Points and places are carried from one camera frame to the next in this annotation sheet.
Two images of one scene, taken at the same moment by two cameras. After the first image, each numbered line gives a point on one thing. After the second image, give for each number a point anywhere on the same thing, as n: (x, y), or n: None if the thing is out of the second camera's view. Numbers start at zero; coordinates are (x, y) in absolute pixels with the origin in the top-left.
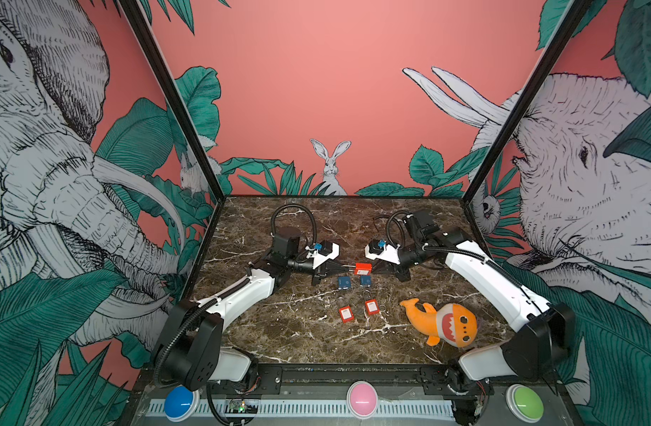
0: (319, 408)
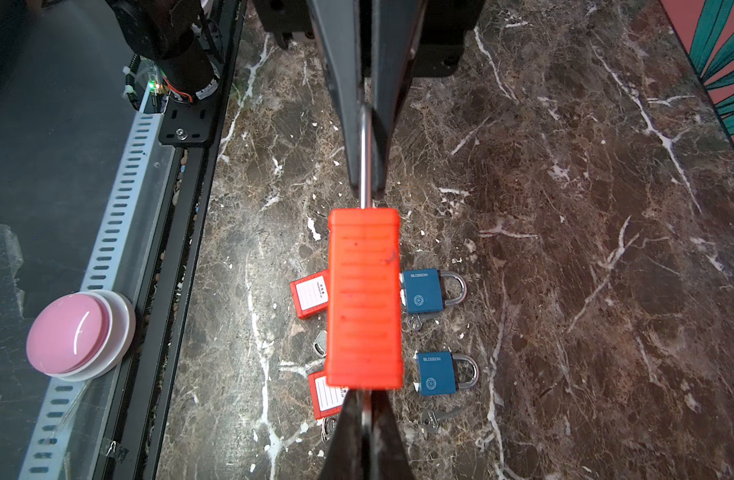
0: (59, 411)
